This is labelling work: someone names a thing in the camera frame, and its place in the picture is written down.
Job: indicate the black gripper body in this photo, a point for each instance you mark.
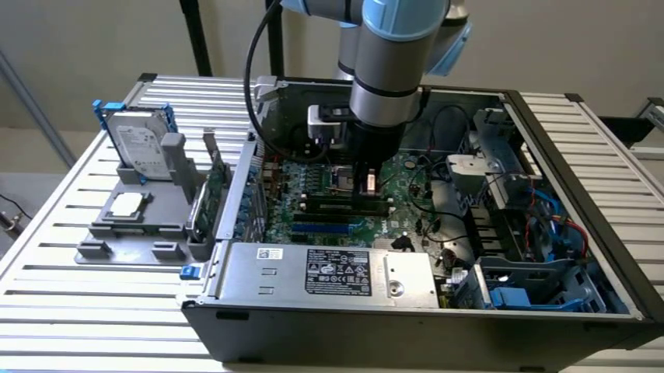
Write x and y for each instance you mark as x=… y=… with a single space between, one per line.
x=378 y=143

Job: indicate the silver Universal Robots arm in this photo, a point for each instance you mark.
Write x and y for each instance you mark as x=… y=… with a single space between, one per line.
x=386 y=58

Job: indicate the black RAM slot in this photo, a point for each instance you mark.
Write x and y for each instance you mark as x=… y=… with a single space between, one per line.
x=326 y=198
x=332 y=215

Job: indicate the blue expansion slot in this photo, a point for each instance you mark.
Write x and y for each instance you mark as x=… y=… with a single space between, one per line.
x=321 y=228

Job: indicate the CPU socket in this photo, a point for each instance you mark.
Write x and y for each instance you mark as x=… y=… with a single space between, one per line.
x=340 y=176

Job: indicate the green motherboard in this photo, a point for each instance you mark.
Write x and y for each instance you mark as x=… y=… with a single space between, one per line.
x=405 y=217

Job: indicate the grey metal drive cage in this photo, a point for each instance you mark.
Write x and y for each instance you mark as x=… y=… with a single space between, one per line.
x=493 y=132

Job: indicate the black fan shroud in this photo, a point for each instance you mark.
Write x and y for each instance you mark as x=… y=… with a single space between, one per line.
x=488 y=233

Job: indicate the silver power supply unit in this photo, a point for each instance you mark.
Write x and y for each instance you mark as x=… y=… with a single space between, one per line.
x=290 y=276

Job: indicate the green graphics card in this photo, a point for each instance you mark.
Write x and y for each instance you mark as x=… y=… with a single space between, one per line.
x=210 y=194

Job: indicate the black stand pole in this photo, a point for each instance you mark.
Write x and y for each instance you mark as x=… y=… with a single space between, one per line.
x=275 y=39
x=197 y=35

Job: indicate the blue bay clip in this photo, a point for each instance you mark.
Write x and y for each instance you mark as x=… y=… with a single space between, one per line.
x=509 y=298

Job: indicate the blue case latch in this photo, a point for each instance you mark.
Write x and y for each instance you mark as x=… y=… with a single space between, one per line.
x=190 y=272

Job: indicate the grey parts rack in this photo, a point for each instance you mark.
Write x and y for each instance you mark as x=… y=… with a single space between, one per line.
x=161 y=229

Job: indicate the black open PC case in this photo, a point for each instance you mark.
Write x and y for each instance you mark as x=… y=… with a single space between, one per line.
x=394 y=342

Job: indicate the grey disk bay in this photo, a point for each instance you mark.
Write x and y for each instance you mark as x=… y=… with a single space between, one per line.
x=549 y=279

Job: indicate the silver hard disk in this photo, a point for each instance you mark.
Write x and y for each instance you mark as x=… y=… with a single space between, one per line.
x=140 y=145

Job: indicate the CPU chip with white cover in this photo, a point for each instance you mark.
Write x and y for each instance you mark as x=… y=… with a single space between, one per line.
x=127 y=204

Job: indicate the grey metal pole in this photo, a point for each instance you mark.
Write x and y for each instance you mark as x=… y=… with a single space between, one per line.
x=36 y=109

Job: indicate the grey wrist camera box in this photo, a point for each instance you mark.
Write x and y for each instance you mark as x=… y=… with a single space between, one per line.
x=324 y=122

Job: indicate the blue disk carrier frame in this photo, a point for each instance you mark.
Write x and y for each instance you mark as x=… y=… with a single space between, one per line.
x=170 y=116

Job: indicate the aluminium profile frame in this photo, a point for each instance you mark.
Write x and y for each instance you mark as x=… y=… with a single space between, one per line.
x=648 y=128

